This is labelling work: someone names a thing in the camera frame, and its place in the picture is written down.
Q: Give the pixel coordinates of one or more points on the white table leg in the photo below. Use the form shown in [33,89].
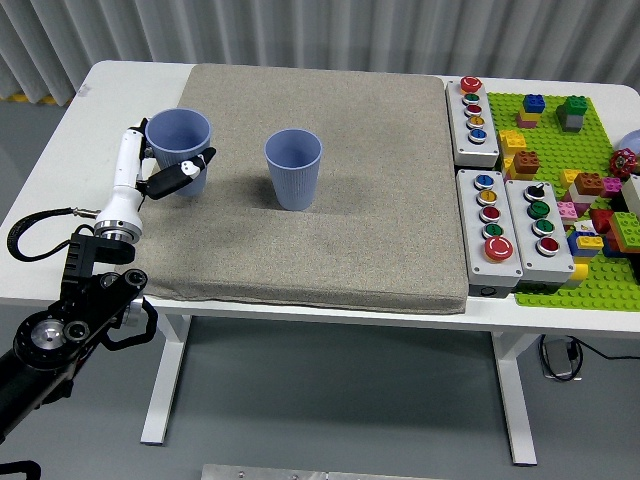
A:
[515,400]
[165,380]

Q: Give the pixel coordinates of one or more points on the grey-brown fabric mat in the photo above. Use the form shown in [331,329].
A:
[350,200]

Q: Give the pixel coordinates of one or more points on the white box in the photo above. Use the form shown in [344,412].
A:
[632,192]

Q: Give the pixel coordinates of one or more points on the grey five-button control box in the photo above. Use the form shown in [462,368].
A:
[487,150]
[472,240]

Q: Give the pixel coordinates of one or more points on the blue and yellow toy brick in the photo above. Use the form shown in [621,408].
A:
[575,245]

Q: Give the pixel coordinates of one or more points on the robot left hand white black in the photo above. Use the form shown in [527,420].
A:
[125,175]

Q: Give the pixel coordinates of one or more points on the magenta toy brick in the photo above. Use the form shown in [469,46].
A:
[611,187]

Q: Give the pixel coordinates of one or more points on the large green toy brick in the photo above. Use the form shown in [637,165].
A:
[625,225]

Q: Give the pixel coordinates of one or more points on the white toy brick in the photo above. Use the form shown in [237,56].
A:
[582,198]

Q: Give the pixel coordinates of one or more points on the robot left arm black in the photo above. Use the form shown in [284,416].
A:
[85,300]

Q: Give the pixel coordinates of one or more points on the small white printed brick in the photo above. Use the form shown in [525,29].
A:
[582,230]

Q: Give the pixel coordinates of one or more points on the pink toy brick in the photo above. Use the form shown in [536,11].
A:
[525,121]
[565,210]

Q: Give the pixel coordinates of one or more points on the brown toy brick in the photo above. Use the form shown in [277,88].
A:
[589,183]
[526,162]

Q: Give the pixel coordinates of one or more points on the yellow black floor tape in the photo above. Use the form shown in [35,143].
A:
[30,98]

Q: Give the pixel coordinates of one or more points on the grey control box black knob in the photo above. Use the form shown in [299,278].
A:
[560,260]

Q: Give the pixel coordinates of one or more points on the red toy brick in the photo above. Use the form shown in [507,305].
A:
[600,220]

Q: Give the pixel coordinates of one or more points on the pale blue bowl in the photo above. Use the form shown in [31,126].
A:
[632,140]

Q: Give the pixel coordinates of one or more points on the grey pleated curtain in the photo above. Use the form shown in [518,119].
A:
[350,30]

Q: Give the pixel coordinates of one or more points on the grey toy brick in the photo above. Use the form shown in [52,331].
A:
[571,122]

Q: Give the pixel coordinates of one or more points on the blue ribbed plastic cup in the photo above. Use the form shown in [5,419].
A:
[295,185]
[177,135]

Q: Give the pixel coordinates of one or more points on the green toy brick baseplate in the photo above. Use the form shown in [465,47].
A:
[550,145]

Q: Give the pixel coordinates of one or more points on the grey power adapter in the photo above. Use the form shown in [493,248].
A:
[557,360]

